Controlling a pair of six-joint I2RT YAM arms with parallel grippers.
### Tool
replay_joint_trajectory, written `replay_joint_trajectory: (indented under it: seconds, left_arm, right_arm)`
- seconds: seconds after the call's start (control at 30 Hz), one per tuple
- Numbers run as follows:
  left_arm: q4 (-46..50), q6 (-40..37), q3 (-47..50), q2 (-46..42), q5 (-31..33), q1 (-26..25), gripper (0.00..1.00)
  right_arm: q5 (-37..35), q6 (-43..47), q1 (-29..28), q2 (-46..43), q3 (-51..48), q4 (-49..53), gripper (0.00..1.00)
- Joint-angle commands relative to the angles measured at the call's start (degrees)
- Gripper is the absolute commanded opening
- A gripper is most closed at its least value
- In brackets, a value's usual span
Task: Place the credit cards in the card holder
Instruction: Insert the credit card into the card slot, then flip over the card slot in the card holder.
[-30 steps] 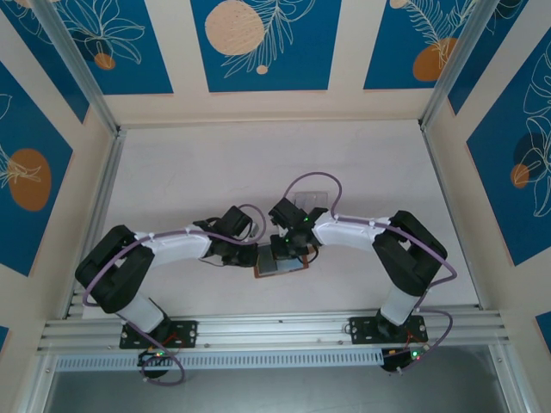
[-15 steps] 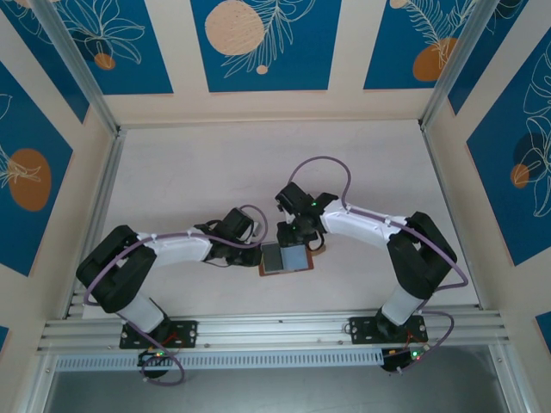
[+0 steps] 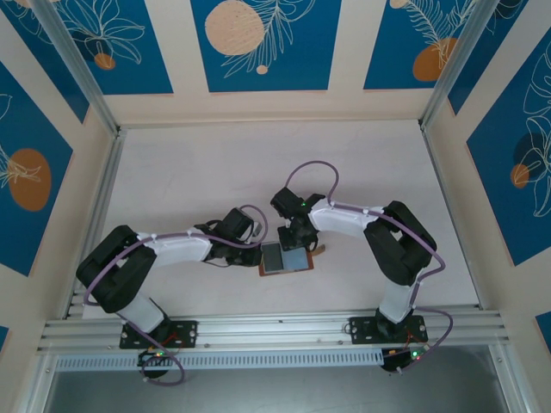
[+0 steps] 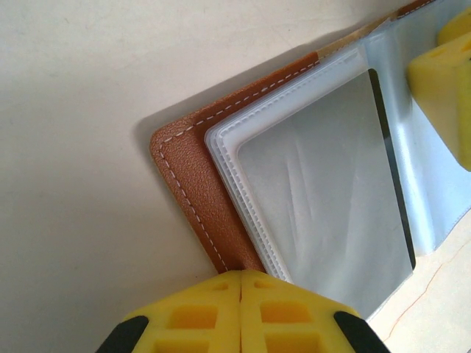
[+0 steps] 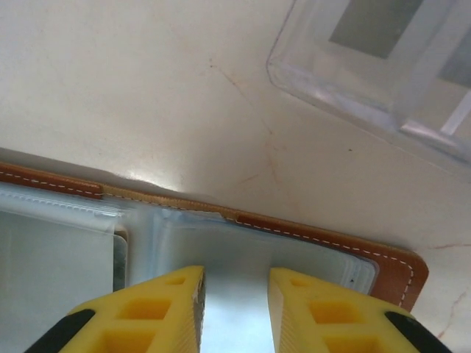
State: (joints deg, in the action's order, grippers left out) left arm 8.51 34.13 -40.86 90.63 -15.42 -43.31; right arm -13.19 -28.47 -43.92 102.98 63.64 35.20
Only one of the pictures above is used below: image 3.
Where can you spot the brown leather card holder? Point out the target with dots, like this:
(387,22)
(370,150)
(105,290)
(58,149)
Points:
(297,264)

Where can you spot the dark green chip card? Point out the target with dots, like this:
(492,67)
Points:
(272,257)

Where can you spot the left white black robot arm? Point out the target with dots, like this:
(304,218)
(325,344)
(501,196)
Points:
(181,254)

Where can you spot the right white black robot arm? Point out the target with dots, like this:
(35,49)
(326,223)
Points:
(344,217)

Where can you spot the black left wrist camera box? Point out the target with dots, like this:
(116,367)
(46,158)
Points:
(239,223)

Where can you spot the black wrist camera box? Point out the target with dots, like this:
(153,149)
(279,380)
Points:
(286,201)
(239,223)

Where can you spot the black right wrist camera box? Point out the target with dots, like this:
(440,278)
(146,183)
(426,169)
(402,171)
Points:
(286,201)

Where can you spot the aluminium front rail beam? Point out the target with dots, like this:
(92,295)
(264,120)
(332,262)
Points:
(280,329)

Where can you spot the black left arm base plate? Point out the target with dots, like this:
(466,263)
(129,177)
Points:
(185,333)

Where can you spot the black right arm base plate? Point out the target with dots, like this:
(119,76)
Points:
(361,331)

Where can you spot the aluminium side rail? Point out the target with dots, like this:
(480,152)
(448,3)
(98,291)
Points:
(103,206)
(452,215)

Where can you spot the blue floral wall panel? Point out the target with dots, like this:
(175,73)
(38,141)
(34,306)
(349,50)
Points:
(267,47)
(409,43)
(129,47)
(512,163)
(30,172)

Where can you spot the aluminium corner post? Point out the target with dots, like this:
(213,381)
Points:
(456,60)
(77,64)

